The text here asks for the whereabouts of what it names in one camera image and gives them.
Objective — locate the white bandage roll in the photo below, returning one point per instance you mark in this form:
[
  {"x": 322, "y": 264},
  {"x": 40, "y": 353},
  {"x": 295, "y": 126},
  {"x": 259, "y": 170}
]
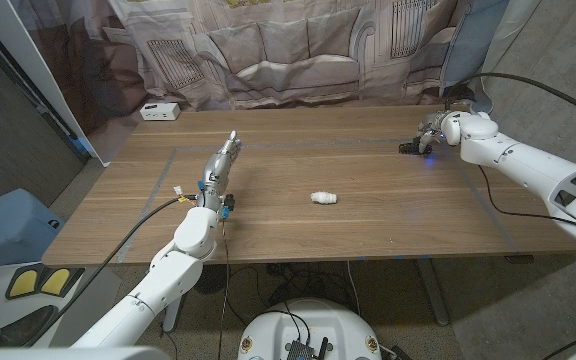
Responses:
[{"x": 324, "y": 198}]

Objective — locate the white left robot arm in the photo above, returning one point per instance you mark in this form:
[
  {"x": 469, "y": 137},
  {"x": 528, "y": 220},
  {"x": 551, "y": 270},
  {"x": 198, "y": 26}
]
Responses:
[{"x": 170, "y": 277}]

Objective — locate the yellow black foot pedal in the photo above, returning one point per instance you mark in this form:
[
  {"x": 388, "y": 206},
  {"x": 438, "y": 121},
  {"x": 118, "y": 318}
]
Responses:
[
  {"x": 23, "y": 283},
  {"x": 55, "y": 281}
]

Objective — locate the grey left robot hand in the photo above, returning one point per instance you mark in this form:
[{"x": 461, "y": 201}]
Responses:
[{"x": 214, "y": 175}]

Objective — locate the white power strip box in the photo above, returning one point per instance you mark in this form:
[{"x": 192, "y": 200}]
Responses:
[{"x": 160, "y": 111}]

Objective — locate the grey table leg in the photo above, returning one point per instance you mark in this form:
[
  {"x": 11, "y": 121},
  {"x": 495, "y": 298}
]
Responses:
[{"x": 433, "y": 295}]

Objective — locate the black round floor object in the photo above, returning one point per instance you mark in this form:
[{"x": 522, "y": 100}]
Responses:
[{"x": 215, "y": 280}]

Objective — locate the blue-grey plastic bin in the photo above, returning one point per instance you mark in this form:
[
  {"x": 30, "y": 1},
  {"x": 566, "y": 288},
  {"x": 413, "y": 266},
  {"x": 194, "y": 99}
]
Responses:
[{"x": 8, "y": 230}]

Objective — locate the white partition panel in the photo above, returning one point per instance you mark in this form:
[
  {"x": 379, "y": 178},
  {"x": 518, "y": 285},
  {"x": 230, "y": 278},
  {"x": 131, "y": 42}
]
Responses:
[{"x": 28, "y": 55}]

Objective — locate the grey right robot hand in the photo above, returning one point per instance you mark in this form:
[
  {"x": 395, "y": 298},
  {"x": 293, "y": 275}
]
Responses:
[{"x": 432, "y": 130}]

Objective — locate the printed room backdrop cloth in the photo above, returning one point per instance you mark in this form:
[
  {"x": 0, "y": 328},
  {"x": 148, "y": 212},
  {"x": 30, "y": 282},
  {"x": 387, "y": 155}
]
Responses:
[{"x": 288, "y": 50}]

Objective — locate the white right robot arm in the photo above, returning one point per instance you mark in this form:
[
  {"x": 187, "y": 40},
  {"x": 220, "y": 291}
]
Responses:
[{"x": 518, "y": 160}]

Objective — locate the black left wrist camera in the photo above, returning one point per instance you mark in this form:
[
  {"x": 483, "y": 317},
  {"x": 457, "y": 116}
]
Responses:
[{"x": 227, "y": 202}]

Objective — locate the black claw hair clip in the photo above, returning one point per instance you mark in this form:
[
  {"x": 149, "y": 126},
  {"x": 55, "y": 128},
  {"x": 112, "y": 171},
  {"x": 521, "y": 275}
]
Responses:
[{"x": 409, "y": 148}]

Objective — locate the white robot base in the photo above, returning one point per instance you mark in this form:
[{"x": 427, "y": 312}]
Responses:
[{"x": 313, "y": 320}]

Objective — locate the black electronics module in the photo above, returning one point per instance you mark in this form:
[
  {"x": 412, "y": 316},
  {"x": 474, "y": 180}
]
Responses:
[{"x": 300, "y": 350}]

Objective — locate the white table leg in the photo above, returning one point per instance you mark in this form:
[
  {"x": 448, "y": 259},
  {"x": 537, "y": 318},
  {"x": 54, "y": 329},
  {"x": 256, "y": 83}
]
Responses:
[{"x": 172, "y": 317}]

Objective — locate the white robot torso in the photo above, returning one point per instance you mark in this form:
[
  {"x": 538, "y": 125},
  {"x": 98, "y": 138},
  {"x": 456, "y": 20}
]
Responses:
[{"x": 68, "y": 354}]

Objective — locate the large black shoe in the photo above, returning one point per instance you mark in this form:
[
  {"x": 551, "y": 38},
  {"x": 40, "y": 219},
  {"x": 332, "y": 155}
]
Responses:
[{"x": 30, "y": 325}]

